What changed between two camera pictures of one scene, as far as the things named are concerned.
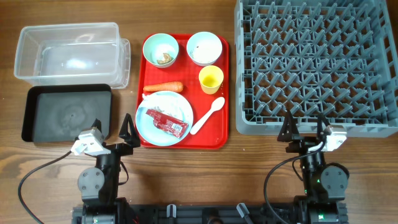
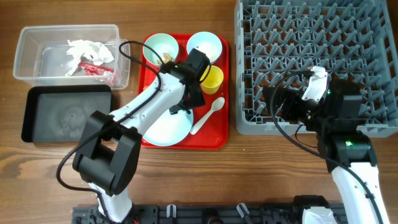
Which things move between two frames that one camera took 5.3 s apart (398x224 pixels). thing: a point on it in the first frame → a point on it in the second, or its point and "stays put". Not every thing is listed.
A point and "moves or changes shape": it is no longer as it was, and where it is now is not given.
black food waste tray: [60, 112] stays put
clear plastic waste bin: [78, 53] stays put
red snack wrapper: [169, 124] → [91, 70]
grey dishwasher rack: [338, 58] stays put
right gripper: [305, 144] → [280, 104]
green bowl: [161, 50] stays put
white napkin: [165, 102] moves or changes shape
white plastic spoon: [217, 104] stays put
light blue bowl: [204, 48] stays put
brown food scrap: [166, 60] stays put
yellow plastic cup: [211, 78] stays put
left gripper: [115, 148] → [189, 101]
